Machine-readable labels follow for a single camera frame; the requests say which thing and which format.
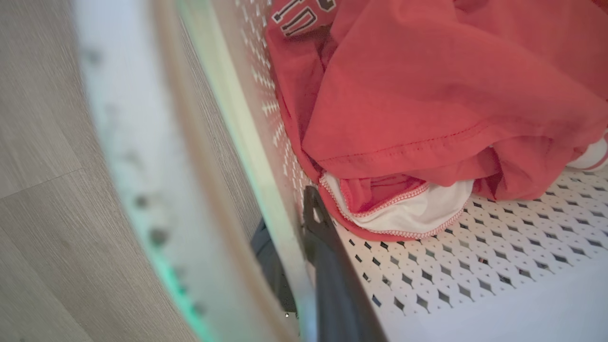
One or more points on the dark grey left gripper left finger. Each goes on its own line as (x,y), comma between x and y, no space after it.
(271,266)

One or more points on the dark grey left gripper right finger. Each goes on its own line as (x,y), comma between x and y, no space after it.
(335,280)

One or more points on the white perforated plastic laundry basket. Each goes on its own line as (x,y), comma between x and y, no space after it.
(475,266)

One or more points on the red shirt with white trim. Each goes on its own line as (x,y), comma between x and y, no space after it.
(427,95)

